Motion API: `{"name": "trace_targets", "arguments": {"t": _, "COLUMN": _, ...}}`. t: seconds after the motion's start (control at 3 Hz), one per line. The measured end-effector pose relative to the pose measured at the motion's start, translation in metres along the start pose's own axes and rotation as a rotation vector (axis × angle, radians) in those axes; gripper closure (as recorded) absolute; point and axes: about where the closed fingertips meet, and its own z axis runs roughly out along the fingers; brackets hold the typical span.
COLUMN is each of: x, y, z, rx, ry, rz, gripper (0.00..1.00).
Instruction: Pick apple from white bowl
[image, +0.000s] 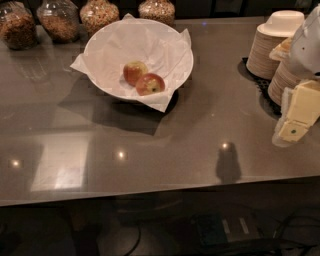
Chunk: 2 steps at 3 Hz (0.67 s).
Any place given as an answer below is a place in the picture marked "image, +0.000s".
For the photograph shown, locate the white bowl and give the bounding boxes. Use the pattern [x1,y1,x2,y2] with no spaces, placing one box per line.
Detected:
[83,18,195,102]

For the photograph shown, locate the glass cereal jar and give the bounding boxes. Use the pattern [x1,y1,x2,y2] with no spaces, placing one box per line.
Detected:
[0,0,37,50]
[138,0,175,26]
[37,0,80,43]
[80,0,120,36]

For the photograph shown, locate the black cable under table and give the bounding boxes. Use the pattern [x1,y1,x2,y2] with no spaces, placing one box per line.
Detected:
[266,213,320,256]

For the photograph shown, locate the red apple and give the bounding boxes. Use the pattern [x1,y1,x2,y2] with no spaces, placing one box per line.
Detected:
[123,61,148,86]
[135,73,165,96]

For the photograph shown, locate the black rubber mat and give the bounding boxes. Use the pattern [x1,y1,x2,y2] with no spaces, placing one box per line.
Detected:
[242,57,281,119]

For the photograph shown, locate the white paper liner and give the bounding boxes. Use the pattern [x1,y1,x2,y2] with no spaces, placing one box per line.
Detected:
[69,13,194,113]

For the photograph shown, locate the far left glass cereal jar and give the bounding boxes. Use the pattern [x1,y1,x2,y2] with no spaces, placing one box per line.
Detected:
[0,0,37,50]

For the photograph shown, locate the left red apple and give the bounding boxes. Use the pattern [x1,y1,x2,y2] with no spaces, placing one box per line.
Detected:
[123,61,148,86]

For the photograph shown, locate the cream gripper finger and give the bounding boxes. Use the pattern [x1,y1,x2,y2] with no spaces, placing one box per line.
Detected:
[272,87,293,147]
[287,80,320,143]

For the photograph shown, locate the rear stack paper bowls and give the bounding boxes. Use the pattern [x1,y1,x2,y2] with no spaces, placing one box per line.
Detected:
[246,10,304,80]

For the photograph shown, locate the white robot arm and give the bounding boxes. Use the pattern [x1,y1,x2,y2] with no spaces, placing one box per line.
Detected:
[269,5,320,147]

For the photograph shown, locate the right red apple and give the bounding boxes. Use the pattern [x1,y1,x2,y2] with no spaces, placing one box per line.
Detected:
[135,73,165,96]

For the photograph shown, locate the dark box under table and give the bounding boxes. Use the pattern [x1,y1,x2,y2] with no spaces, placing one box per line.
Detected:
[192,211,263,247]

